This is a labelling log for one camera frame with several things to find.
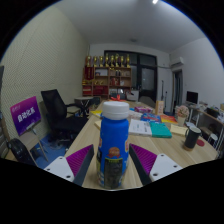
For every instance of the teal book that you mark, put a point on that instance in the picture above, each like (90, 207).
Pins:
(160, 130)

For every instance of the purple sign board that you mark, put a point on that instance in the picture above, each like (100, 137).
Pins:
(25, 115)

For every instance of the wooden shelf unit with trophies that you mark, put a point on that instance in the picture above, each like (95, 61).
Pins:
(106, 80)

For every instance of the flat round red coaster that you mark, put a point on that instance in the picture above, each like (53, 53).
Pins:
(201, 143)

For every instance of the white booklet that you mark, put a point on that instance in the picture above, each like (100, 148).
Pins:
(140, 127)

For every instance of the black mug white inside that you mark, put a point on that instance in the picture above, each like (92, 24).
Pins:
(191, 137)

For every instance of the pink flowers in white pot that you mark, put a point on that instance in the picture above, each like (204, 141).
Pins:
(182, 112)

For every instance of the small round side table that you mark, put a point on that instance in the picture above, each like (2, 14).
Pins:
(84, 100)

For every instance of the black waste bin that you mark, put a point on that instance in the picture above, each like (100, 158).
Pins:
(20, 151)

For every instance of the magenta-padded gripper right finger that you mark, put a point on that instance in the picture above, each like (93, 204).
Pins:
(160, 165)

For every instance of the pale yellow notepad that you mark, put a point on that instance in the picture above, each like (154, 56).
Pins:
(97, 124)

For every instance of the white air conditioner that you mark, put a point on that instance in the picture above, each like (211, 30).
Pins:
(176, 62)

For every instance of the orange printed booklet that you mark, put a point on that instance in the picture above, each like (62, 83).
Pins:
(169, 119)

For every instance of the pale yellow envelope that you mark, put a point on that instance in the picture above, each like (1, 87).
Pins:
(178, 130)

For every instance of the pink packet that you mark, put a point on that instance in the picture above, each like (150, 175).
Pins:
(143, 109)

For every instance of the cluttered side desk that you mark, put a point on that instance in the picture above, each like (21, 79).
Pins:
(211, 116)

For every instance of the black office chair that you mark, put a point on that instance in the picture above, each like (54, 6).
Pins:
(58, 116)

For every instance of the yellow gift box red ribbon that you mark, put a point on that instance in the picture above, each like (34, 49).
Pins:
(117, 98)

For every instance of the blue printed booklet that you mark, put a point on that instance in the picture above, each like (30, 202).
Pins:
(150, 117)

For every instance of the black framed glass door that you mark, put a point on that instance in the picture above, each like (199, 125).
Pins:
(146, 76)

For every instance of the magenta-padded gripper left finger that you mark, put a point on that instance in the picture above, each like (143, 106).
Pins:
(63, 165)

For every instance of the orange standing card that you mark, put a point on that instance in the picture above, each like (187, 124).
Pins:
(159, 107)

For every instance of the blue drink bottle white cap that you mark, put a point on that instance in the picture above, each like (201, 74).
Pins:
(113, 140)

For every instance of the black computer monitor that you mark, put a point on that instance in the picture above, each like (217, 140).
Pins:
(192, 97)

